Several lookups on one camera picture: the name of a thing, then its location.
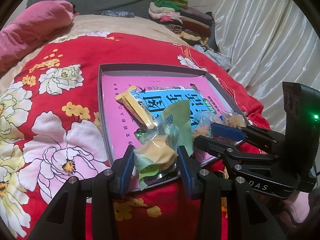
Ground clear brown cookie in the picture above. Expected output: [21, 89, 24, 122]
[221, 111, 247, 128]

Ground green clear pastry packet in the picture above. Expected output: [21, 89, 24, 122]
[134, 100, 193, 190]

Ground yellow snack packet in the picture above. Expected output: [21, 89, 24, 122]
[115, 85, 158, 129]

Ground orange cracker packet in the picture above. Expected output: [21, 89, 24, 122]
[192, 111, 216, 139]

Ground green cartoon pea snack packet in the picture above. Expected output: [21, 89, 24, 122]
[134, 127, 158, 144]

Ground right hand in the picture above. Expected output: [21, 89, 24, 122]
[279, 191, 310, 228]

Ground white satin curtain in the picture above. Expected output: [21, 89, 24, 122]
[202, 0, 319, 132]

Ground pale blue crumpled clothes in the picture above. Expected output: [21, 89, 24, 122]
[193, 44, 232, 72]

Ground red floral blanket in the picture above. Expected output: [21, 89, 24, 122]
[1, 31, 269, 239]

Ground pink book with blue label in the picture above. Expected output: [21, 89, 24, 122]
[99, 74, 236, 163]

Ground stack of folded clothes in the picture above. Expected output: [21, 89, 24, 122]
[148, 0, 214, 46]

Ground grey cardboard box tray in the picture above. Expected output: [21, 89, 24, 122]
[97, 63, 251, 193]

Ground dark patterned pillow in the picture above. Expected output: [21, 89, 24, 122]
[101, 10, 135, 18]

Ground pink quilt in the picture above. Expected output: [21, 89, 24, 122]
[1, 1, 75, 73]

